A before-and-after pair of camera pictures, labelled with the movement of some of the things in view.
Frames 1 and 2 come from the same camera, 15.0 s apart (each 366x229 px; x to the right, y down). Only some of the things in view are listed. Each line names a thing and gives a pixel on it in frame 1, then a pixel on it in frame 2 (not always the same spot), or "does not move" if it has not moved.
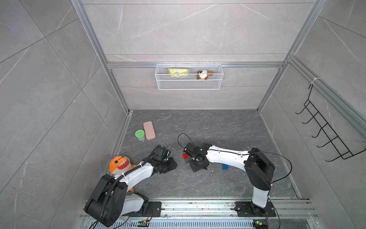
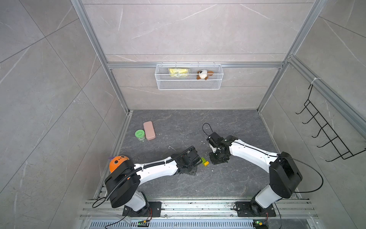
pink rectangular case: (149, 130) does not move
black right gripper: (195, 168) → (214, 161)
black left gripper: (172, 164) → (194, 170)
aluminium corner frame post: (81, 12) does not move
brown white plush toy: (199, 77) does not move
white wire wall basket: (189, 77) does not move
